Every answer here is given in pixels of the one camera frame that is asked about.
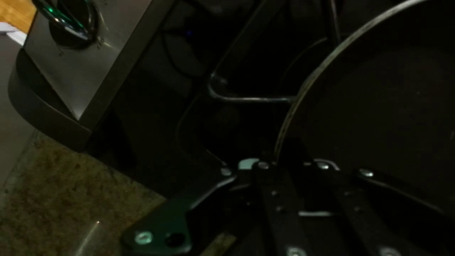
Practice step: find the right cast iron grate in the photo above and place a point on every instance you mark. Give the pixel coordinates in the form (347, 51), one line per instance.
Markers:
(276, 38)

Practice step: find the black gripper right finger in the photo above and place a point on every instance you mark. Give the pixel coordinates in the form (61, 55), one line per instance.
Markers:
(387, 216)

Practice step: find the black pan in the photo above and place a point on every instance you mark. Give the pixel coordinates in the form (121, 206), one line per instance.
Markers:
(385, 98)

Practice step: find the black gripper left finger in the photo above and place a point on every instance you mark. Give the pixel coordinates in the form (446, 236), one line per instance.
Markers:
(256, 203)

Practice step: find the black gas stove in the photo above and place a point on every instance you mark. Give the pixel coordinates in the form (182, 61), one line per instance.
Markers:
(135, 96)

